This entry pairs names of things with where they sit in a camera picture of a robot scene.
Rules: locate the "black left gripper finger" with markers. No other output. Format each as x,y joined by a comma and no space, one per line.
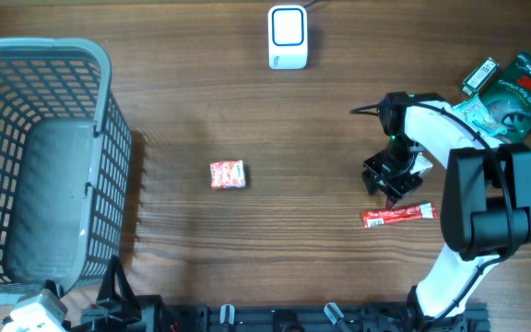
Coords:
56,289
115,289

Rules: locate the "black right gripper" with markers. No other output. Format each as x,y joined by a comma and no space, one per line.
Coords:
395,188

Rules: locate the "red snack stick packet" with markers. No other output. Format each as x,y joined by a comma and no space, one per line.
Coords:
376,218

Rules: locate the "mint toilet wipes pack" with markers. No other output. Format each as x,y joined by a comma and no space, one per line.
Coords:
474,113

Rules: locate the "green white gum box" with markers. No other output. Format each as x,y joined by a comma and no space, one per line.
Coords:
479,77

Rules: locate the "red white tissue pack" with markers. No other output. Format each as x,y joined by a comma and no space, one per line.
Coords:
227,174

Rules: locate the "green grip gloves package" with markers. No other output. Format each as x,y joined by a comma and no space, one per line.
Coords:
508,99

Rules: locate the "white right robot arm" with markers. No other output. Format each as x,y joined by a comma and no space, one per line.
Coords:
486,202

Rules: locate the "white barcode scanner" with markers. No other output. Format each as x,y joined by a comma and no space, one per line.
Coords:
287,37

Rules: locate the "grey plastic shopping basket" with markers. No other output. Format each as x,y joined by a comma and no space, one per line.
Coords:
65,152

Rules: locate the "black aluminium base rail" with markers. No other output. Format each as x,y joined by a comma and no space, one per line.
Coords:
155,315

